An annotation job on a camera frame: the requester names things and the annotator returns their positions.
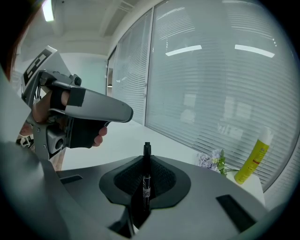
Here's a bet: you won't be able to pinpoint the black marker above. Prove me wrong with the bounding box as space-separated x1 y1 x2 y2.
141 142 153 212

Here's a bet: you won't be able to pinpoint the glass partition with blinds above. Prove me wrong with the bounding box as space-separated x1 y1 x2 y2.
144 0 300 192
112 9 154 125

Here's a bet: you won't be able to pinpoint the person's left hand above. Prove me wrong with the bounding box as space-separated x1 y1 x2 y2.
31 89 109 150

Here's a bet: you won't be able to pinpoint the purple artificial flowers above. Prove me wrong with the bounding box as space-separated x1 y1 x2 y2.
195 149 240 178

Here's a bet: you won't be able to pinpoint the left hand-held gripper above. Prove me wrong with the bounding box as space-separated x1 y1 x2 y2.
21 45 134 161

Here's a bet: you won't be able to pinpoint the yellow spray bottle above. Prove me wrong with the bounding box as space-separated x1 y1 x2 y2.
233 126 275 185

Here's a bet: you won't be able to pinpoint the ceiling light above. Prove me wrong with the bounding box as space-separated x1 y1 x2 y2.
41 0 56 23

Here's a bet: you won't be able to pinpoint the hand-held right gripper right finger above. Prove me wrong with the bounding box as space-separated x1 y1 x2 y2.
132 155 268 239

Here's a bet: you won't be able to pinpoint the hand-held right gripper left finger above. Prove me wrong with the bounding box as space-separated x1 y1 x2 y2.
55 155 144 238

